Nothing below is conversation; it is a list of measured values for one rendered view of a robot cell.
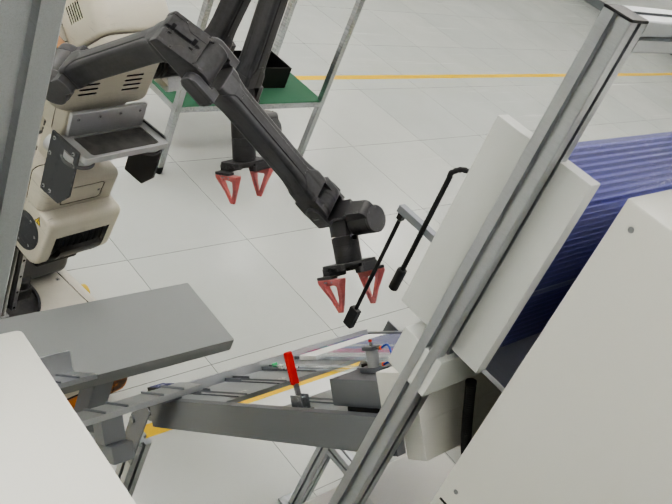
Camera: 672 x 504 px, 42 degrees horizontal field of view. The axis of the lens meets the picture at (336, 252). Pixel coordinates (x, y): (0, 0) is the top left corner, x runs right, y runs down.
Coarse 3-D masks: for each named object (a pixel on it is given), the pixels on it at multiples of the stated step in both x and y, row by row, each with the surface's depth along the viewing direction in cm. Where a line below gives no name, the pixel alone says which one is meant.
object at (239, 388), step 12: (300, 360) 214; (312, 360) 211; (324, 360) 208; (264, 372) 205; (276, 372) 202; (300, 372) 197; (312, 372) 195; (324, 372) 197; (216, 384) 199; (228, 384) 196; (240, 384) 194; (252, 384) 192; (264, 384) 189; (276, 384) 187; (288, 384) 189; (192, 396) 189; (204, 396) 187; (216, 396) 184; (228, 396) 182; (240, 396) 180; (252, 396) 182
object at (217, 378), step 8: (344, 336) 228; (352, 336) 230; (320, 344) 222; (328, 344) 224; (296, 352) 216; (264, 360) 209; (272, 360) 211; (280, 360) 213; (240, 368) 204; (248, 368) 206; (256, 368) 207; (208, 376) 198; (216, 376) 199; (224, 376) 201; (232, 376) 202; (208, 384) 198
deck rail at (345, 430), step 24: (168, 408) 183; (192, 408) 176; (216, 408) 170; (240, 408) 165; (264, 408) 159; (288, 408) 156; (312, 408) 153; (216, 432) 171; (240, 432) 166; (264, 432) 160; (288, 432) 156; (312, 432) 151; (336, 432) 146; (360, 432) 142
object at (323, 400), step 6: (330, 390) 172; (312, 396) 169; (318, 396) 168; (324, 396) 167; (330, 396) 166; (312, 402) 163; (318, 402) 162; (324, 402) 161; (330, 402) 160; (318, 408) 157; (324, 408) 157; (330, 408) 156; (336, 408) 155; (342, 408) 154
